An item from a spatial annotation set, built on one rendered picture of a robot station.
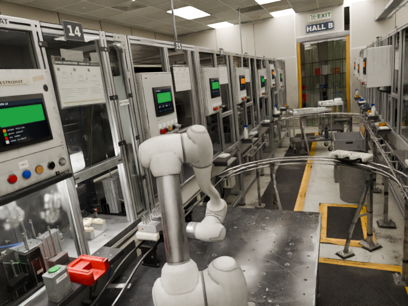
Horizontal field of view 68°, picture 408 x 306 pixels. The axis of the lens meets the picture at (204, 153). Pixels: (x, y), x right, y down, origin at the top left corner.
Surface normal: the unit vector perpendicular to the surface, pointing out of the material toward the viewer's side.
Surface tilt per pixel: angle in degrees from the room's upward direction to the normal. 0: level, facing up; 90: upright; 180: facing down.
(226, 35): 90
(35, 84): 90
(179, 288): 69
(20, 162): 90
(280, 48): 90
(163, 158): 77
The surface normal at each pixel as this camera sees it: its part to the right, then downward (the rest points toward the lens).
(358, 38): -0.38, 0.25
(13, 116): 0.92, -0.01
